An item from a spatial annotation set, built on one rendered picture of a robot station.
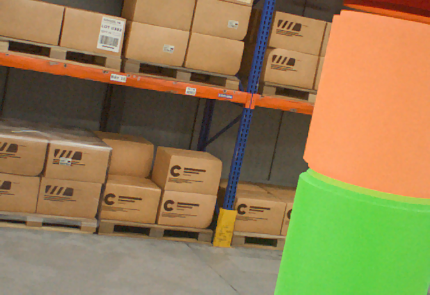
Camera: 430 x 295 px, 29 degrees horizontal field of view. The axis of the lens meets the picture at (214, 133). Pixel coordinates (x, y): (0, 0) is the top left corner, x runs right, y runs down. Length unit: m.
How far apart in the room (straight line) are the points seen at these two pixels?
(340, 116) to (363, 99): 0.01
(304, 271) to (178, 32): 7.98
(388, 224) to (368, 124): 0.03
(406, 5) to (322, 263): 0.08
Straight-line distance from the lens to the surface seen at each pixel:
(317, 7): 10.31
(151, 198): 8.46
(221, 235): 8.69
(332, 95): 0.27
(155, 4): 8.16
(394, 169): 0.27
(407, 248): 0.27
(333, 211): 0.27
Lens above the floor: 2.26
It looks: 8 degrees down
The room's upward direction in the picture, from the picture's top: 11 degrees clockwise
